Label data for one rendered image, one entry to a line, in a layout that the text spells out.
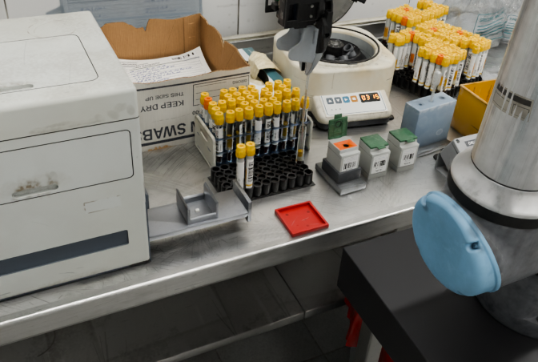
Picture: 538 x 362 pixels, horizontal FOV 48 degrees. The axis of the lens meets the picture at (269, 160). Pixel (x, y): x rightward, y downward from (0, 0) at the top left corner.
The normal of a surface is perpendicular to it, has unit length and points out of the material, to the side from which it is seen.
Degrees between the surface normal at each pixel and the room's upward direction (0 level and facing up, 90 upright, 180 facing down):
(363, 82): 90
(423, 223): 98
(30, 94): 0
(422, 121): 90
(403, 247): 3
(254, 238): 0
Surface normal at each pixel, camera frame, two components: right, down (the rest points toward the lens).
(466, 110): -0.92, 0.18
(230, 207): 0.06, -0.82
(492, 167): -0.81, 0.30
